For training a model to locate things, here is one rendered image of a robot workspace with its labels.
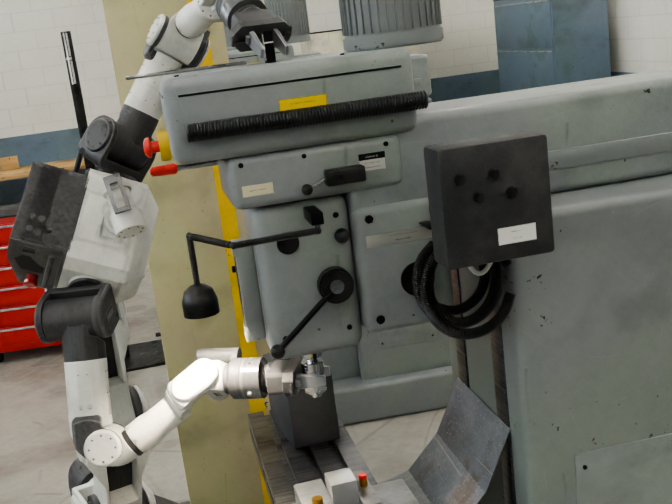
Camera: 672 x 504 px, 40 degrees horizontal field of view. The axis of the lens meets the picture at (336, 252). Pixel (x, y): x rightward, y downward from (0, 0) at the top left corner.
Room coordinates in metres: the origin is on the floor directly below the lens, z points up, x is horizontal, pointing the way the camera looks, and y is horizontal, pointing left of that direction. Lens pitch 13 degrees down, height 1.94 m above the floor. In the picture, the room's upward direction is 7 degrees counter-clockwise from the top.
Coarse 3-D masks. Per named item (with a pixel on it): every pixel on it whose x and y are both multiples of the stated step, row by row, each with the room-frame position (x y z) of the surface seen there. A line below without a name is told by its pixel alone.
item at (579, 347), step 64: (576, 192) 1.85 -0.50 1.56; (640, 192) 1.77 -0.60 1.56; (576, 256) 1.73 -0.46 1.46; (640, 256) 1.76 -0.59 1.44; (512, 320) 1.72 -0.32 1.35; (576, 320) 1.73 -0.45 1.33; (640, 320) 1.75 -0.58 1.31; (512, 384) 1.75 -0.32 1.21; (576, 384) 1.73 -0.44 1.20; (640, 384) 1.75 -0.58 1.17; (512, 448) 1.78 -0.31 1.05; (576, 448) 1.73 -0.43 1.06; (640, 448) 1.75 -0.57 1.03
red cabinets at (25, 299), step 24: (0, 216) 6.07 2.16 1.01; (0, 240) 6.06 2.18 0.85; (0, 264) 6.05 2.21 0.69; (0, 288) 6.05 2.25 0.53; (24, 288) 6.06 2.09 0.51; (0, 312) 6.05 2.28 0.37; (24, 312) 6.06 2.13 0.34; (0, 336) 6.05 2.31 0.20; (24, 336) 6.06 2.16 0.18; (0, 360) 6.08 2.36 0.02
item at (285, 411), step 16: (272, 400) 2.31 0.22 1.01; (288, 400) 2.14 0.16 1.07; (304, 400) 2.15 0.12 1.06; (320, 400) 2.17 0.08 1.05; (272, 416) 2.34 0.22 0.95; (288, 416) 2.16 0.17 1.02; (304, 416) 2.15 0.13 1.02; (320, 416) 2.16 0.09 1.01; (336, 416) 2.18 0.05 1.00; (288, 432) 2.19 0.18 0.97; (304, 432) 2.15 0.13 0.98; (320, 432) 2.16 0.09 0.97; (336, 432) 2.18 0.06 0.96
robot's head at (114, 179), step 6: (114, 174) 1.99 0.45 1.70; (108, 180) 1.98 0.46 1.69; (114, 180) 1.98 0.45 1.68; (120, 180) 1.98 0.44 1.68; (108, 186) 1.97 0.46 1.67; (120, 186) 1.97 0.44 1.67; (102, 192) 2.00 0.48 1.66; (108, 192) 1.97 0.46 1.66; (126, 198) 1.96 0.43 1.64; (114, 204) 1.95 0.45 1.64; (126, 204) 1.95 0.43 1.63; (114, 210) 1.95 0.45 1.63; (120, 210) 1.95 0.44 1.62; (126, 210) 1.95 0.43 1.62
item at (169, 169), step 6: (204, 162) 1.93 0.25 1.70; (210, 162) 1.93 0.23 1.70; (216, 162) 1.93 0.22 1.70; (156, 168) 1.91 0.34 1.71; (162, 168) 1.91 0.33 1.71; (168, 168) 1.91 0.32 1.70; (174, 168) 1.91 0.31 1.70; (180, 168) 1.92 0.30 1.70; (186, 168) 1.92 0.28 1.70; (192, 168) 1.93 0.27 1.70; (156, 174) 1.91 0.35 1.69; (162, 174) 1.91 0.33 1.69; (168, 174) 1.91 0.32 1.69
